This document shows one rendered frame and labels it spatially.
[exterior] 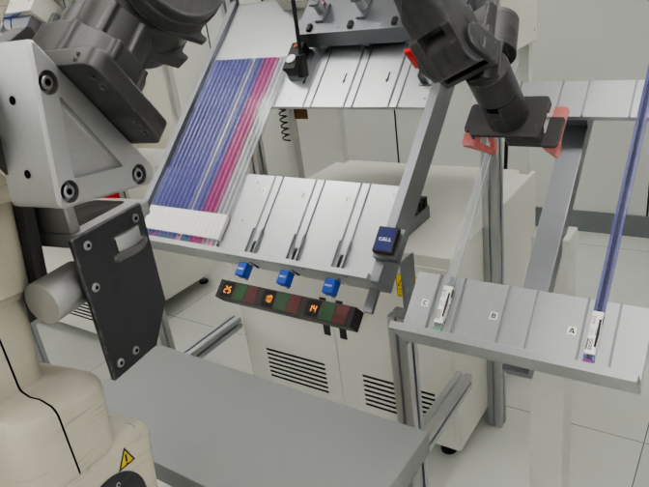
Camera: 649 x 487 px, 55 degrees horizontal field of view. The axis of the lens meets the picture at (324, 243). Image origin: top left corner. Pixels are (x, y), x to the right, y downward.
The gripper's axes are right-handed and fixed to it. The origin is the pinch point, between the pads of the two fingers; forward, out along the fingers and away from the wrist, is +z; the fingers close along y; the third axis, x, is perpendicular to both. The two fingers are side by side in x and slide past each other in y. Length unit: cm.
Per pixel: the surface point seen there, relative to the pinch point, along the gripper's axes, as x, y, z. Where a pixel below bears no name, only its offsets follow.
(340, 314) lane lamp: 28.0, 31.3, 14.8
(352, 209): 7.2, 36.2, 13.1
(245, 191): 6, 65, 12
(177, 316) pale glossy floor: 27, 168, 102
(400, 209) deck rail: 6.2, 25.3, 12.7
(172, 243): 22, 78, 10
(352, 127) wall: -104, 163, 158
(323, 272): 21.4, 36.6, 12.1
